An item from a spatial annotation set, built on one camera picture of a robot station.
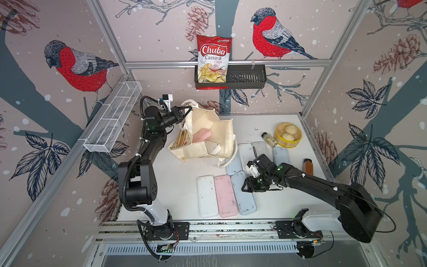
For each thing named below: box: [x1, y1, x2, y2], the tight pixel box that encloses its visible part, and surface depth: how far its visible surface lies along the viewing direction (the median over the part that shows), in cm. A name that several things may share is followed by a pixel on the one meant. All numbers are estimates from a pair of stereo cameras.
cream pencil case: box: [251, 141, 268, 157], surface depth 105 cm
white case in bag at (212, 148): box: [204, 140, 222, 155], surface depth 92 cm
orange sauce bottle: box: [302, 158, 315, 176], surface depth 95 cm
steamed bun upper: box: [284, 124, 297, 135], surface depth 106 cm
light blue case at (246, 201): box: [230, 170, 258, 216], surface depth 81 cm
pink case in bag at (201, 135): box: [191, 127, 212, 143], surface depth 103 cm
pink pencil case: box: [214, 174, 239, 218], surface depth 83 cm
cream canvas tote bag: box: [168, 99, 238, 167], surface depth 90 cm
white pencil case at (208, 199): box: [196, 174, 219, 219], surface depth 83 cm
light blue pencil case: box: [226, 150, 243, 176], surface depth 94 cm
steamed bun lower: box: [281, 132, 295, 142], surface depth 103 cm
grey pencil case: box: [272, 146, 292, 167], surface depth 100 cm
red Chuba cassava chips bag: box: [196, 34, 233, 90], surface depth 87 cm
